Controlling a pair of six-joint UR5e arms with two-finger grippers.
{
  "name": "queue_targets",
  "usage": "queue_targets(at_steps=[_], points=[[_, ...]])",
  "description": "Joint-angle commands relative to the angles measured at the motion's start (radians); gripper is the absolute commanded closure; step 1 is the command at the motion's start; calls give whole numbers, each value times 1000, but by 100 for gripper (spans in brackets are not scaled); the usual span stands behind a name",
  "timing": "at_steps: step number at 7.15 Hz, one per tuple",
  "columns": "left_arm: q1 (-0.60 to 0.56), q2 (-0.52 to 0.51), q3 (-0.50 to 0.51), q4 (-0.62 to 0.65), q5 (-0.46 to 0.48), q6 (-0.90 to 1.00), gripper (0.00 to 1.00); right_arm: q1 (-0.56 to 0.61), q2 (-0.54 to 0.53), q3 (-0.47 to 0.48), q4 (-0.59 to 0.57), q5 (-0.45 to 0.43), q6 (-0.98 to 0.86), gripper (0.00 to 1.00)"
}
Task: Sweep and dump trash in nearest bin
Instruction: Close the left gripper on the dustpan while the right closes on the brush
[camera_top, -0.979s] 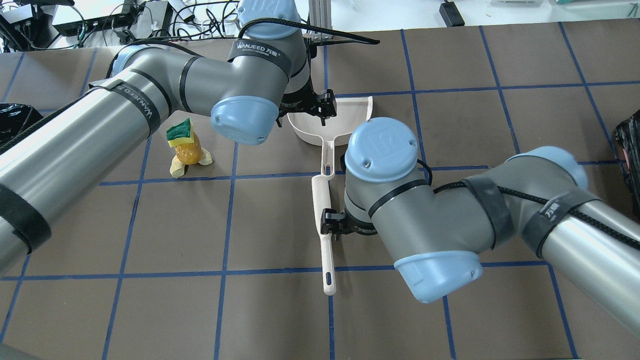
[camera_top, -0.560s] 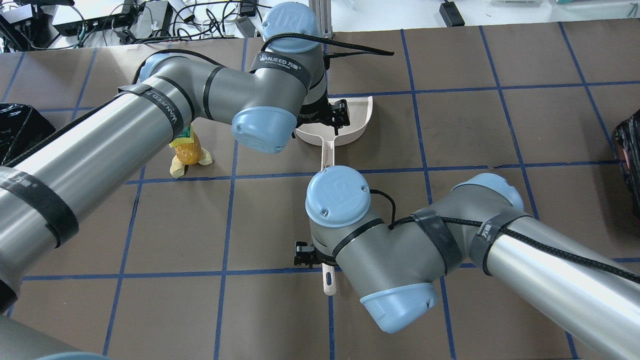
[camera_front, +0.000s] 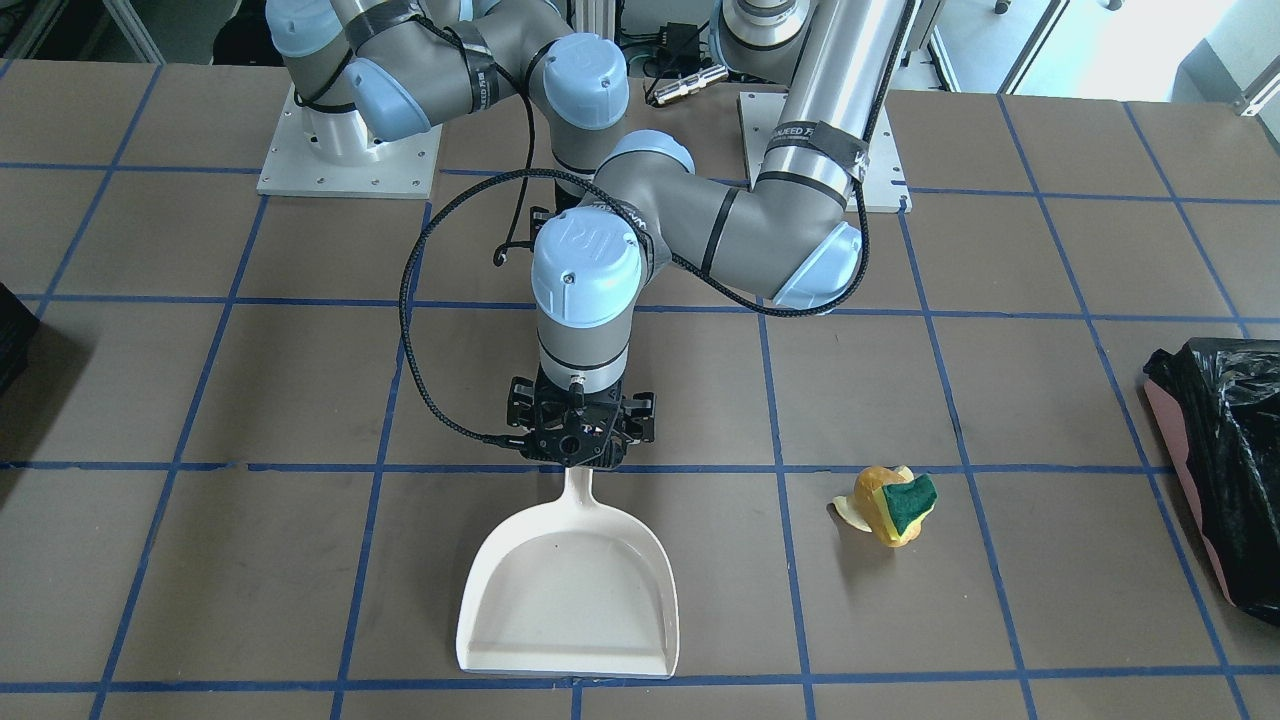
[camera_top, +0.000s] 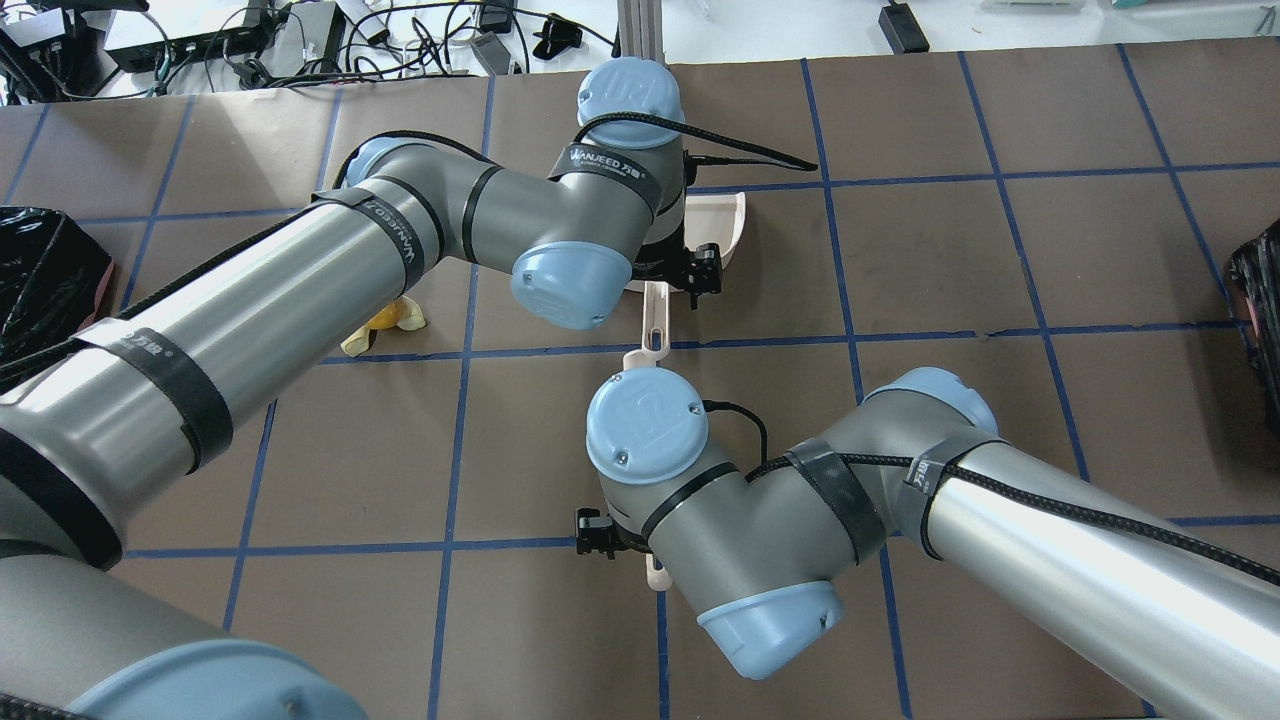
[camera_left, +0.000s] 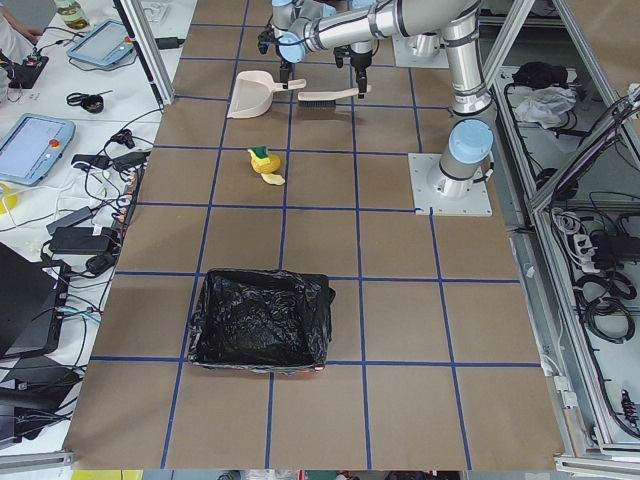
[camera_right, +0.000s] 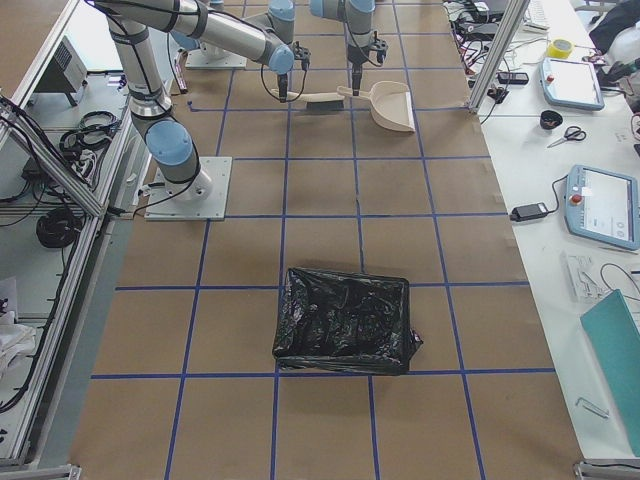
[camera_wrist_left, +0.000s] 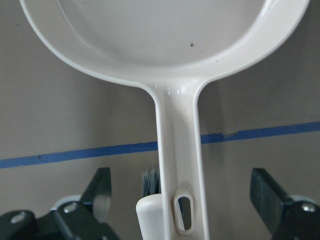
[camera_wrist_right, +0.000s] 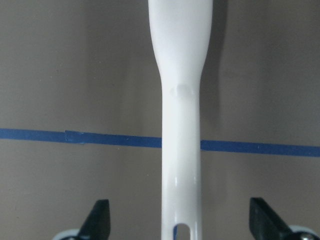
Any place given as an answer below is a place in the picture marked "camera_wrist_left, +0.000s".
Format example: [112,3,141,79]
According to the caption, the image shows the white hand brush dark bristles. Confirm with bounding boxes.
[135,168,165,240]

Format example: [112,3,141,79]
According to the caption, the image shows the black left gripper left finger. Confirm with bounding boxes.
[51,167,111,240]

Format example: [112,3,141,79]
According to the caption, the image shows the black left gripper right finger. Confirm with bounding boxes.
[249,168,320,240]

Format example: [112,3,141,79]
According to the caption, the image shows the white plastic dustpan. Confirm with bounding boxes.
[20,0,309,240]

